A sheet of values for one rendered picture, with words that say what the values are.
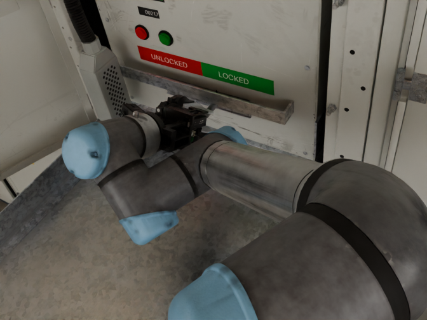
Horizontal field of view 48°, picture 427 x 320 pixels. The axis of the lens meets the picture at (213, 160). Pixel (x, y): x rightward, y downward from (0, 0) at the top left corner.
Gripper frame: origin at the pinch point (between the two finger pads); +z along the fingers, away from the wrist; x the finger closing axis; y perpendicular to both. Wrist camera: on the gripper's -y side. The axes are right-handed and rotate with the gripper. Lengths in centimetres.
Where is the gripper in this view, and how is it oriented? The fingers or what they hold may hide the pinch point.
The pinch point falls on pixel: (197, 112)
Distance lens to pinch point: 98.0
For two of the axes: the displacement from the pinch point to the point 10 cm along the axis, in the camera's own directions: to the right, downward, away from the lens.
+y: 8.5, 3.1, -4.3
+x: 1.5, -9.2, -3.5
